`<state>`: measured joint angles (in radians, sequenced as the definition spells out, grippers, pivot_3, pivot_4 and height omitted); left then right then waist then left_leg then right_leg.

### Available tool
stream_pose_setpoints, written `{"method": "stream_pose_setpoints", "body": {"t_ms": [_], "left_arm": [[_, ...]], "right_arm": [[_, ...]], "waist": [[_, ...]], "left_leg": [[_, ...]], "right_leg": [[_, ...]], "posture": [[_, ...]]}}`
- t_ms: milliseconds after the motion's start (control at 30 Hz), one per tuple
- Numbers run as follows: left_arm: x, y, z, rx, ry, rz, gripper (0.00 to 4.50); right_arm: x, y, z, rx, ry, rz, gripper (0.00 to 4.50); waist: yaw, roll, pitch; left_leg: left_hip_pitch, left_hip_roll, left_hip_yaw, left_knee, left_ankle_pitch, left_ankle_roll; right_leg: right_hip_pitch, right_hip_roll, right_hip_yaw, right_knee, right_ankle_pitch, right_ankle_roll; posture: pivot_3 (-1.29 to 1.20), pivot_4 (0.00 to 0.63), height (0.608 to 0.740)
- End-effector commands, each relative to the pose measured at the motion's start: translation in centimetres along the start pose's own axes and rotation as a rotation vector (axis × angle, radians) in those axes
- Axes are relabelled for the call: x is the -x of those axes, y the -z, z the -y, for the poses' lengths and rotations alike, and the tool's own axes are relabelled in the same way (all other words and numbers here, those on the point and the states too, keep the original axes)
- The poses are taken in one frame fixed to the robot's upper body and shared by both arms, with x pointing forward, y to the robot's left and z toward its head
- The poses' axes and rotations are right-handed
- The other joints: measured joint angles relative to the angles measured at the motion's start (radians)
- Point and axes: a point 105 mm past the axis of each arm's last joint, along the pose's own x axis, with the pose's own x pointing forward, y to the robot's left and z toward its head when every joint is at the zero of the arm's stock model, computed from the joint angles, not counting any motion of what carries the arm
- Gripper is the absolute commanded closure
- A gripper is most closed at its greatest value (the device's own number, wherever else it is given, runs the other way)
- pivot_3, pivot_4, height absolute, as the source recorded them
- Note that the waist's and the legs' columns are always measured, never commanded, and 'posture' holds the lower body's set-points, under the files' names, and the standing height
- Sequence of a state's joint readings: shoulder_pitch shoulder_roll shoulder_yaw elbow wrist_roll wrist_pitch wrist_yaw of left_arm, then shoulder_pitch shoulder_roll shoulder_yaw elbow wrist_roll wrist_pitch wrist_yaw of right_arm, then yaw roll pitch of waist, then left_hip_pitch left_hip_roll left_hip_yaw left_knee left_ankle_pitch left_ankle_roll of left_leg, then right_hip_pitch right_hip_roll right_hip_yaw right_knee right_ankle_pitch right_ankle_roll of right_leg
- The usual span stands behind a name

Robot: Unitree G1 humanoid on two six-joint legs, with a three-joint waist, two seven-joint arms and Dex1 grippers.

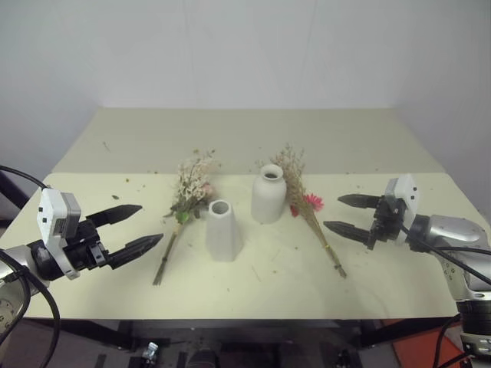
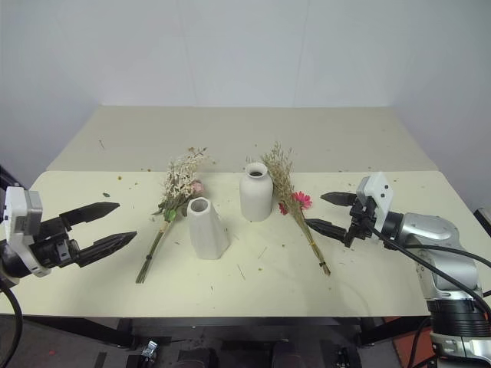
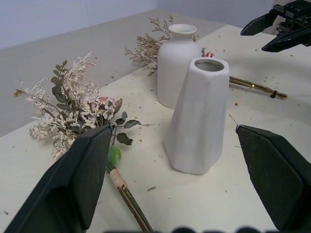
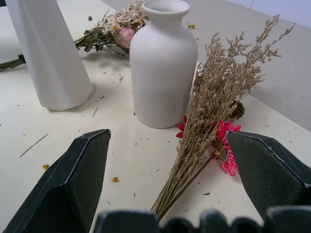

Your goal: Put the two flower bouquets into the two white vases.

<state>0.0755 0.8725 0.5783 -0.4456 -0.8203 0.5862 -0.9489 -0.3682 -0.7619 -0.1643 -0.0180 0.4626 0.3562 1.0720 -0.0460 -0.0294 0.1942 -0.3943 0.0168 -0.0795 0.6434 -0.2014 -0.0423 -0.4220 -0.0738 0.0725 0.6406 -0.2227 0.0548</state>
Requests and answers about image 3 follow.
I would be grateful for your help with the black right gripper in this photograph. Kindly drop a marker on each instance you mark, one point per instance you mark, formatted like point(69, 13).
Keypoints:
point(295, 14)

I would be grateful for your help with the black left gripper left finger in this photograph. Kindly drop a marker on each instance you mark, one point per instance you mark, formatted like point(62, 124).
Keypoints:
point(68, 184)

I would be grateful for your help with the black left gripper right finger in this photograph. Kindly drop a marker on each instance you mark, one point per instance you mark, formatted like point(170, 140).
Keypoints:
point(279, 174)

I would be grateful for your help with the white faceted ceramic vase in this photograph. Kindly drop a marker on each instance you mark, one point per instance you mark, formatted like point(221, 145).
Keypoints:
point(199, 121)

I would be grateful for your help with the white round bottle vase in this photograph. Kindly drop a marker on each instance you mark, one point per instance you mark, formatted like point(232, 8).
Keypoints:
point(173, 63)

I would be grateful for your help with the white dried flower bouquet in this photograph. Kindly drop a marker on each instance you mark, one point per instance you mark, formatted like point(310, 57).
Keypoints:
point(73, 97)

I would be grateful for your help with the brown dried flower bouquet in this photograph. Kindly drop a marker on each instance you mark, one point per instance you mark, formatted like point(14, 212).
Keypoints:
point(145, 51)

